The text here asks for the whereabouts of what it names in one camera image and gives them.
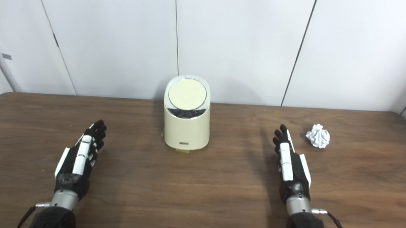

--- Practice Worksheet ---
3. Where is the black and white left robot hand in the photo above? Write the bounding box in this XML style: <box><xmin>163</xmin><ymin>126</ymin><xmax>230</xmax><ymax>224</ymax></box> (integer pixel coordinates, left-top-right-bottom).
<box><xmin>53</xmin><ymin>117</ymin><xmax>108</xmax><ymax>201</ymax></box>

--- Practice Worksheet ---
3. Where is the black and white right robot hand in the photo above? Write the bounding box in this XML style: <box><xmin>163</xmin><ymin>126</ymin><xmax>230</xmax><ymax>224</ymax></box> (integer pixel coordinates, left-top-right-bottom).
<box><xmin>269</xmin><ymin>124</ymin><xmax>315</xmax><ymax>205</ymax></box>

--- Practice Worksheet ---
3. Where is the white paper ball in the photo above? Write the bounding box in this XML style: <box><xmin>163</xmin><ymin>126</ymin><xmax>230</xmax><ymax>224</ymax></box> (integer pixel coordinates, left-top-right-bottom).
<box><xmin>305</xmin><ymin>123</ymin><xmax>331</xmax><ymax>149</ymax></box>

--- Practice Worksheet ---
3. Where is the cream round bin lid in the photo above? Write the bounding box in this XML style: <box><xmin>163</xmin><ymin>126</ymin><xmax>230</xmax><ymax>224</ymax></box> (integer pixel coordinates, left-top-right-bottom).
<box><xmin>168</xmin><ymin>77</ymin><xmax>208</xmax><ymax>111</ymax></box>

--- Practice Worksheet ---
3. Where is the cream-colored trash bin body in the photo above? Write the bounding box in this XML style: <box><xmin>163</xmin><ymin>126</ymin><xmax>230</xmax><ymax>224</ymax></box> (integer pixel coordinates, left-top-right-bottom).
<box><xmin>161</xmin><ymin>74</ymin><xmax>213</xmax><ymax>151</ymax></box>

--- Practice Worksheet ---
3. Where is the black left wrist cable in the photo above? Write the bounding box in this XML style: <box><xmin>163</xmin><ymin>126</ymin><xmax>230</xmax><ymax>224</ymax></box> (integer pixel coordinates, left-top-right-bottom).
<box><xmin>16</xmin><ymin>201</ymin><xmax>51</xmax><ymax>228</ymax></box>

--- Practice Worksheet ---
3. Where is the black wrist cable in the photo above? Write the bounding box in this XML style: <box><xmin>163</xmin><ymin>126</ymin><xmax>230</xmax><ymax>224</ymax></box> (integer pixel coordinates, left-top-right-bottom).
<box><xmin>16</xmin><ymin>201</ymin><xmax>51</xmax><ymax>228</ymax></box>
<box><xmin>310</xmin><ymin>208</ymin><xmax>355</xmax><ymax>228</ymax></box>

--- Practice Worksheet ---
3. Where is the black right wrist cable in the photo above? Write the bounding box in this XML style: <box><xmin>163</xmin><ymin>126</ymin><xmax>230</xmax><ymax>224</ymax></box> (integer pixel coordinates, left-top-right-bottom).
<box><xmin>310</xmin><ymin>208</ymin><xmax>355</xmax><ymax>228</ymax></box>

